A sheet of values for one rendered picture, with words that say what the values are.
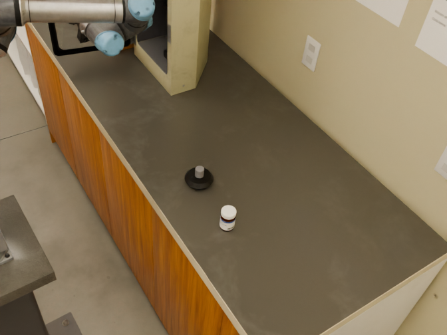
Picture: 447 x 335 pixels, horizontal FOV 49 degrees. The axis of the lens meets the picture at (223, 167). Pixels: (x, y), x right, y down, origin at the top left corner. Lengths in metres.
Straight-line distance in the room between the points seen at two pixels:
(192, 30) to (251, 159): 0.50
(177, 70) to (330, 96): 0.57
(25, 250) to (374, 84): 1.16
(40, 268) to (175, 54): 0.88
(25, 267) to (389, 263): 1.01
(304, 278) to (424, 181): 0.51
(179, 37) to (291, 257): 0.86
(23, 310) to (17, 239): 0.23
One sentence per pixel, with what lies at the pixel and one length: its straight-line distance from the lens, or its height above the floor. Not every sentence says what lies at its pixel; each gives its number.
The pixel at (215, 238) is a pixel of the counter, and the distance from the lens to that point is 1.44.
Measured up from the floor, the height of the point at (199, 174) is 0.99.
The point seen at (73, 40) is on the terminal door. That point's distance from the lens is 2.04.
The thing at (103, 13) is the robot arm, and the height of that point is 1.42.
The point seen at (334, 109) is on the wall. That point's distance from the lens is 1.82.
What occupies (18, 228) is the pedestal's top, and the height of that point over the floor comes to 0.94.
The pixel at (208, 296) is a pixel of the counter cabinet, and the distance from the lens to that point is 1.52.
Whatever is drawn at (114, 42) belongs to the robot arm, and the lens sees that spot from 1.53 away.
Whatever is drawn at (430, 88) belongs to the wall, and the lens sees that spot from 1.53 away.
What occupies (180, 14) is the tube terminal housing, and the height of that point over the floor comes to 1.27.
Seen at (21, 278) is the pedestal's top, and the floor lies 0.94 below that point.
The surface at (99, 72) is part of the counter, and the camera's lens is 2.05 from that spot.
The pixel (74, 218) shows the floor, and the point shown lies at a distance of 2.73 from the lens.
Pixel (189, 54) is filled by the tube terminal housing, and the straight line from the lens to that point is 1.85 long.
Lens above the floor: 2.10
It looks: 45 degrees down
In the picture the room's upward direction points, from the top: 7 degrees clockwise
